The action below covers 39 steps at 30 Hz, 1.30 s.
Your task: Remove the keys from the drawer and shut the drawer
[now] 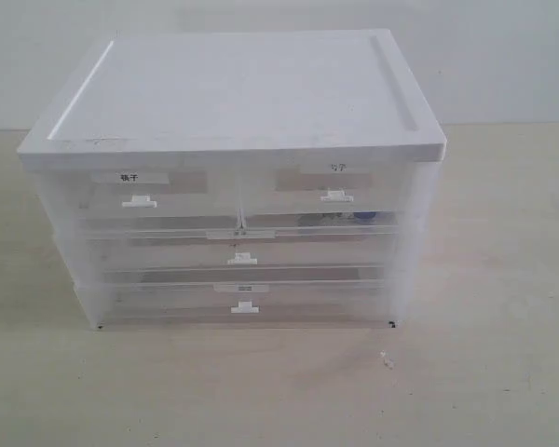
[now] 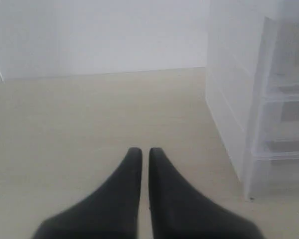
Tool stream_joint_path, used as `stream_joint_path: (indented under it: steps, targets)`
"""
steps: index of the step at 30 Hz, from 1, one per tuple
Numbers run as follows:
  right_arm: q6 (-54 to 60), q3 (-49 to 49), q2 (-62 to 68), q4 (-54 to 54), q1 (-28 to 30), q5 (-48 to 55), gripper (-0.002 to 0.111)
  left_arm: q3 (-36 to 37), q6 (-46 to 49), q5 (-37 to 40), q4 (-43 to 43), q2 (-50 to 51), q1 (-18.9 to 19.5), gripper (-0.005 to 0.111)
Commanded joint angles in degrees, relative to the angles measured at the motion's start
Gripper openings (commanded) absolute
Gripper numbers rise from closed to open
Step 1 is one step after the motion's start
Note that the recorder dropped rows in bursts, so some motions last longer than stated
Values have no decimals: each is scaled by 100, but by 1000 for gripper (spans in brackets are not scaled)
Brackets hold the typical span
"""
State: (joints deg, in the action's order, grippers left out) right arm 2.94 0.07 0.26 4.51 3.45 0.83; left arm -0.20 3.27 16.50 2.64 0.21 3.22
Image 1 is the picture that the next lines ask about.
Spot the clear top right drawer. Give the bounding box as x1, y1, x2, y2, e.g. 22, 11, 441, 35
240, 161, 408, 217

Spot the clear wide drawer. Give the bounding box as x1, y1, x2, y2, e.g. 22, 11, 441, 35
77, 225, 400, 271
97, 278, 399, 327

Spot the small white debris piece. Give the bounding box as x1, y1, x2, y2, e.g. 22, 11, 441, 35
380, 351, 394, 370

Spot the clear bottom wide drawer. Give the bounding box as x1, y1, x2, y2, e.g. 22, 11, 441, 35
97, 278, 399, 327

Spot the clear top left drawer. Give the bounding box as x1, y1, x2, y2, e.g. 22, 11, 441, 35
78, 168, 238, 218

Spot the white plastic drawer cabinet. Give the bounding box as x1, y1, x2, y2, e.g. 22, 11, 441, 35
18, 30, 446, 329

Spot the key bunch with blue tag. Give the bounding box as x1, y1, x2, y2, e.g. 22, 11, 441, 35
297, 211, 377, 226

